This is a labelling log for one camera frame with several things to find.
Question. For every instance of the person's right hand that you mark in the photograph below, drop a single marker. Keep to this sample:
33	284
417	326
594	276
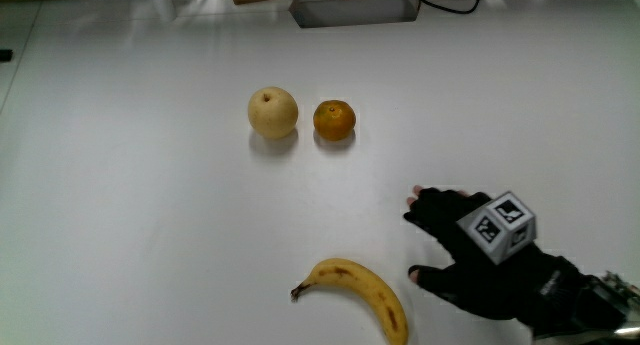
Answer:
480	280

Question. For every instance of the yellow banana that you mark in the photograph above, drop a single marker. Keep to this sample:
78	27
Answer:
372	290

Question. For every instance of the orange tangerine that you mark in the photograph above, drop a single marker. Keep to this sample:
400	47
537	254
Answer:
334	120

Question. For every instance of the pale yellow pear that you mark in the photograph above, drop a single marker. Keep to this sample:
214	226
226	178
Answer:
272	112

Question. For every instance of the white table leg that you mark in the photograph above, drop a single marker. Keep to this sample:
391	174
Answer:
162	2

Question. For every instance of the small black object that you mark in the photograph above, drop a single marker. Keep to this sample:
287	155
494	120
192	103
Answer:
5	55

